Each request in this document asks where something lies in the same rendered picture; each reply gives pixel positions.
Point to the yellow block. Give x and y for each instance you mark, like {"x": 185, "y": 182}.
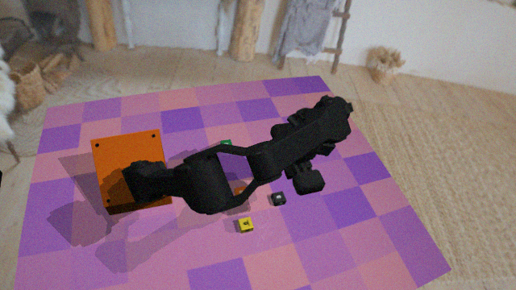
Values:
{"x": 245, "y": 224}

